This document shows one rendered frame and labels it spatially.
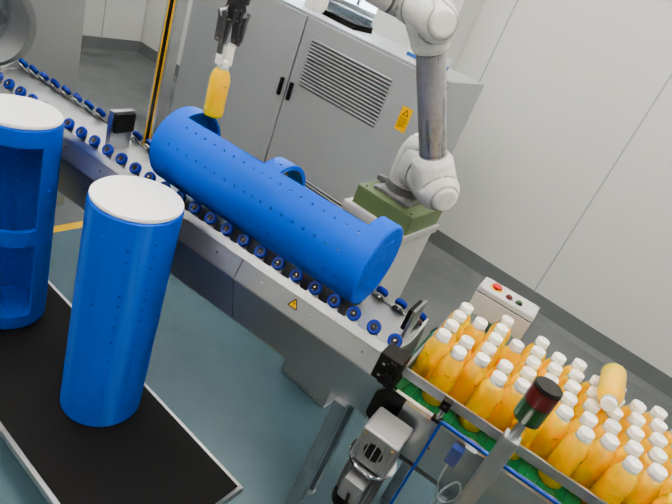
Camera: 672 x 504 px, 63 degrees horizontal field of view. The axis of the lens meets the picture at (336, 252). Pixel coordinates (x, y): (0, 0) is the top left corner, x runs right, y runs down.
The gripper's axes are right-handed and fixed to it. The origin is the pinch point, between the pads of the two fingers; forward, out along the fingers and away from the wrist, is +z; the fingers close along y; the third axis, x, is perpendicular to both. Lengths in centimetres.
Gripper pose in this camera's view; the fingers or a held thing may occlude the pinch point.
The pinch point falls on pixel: (225, 54)
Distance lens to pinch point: 192.2
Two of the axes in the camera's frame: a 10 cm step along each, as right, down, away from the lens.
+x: 8.0, 4.9, -3.3
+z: -3.2, 8.3, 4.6
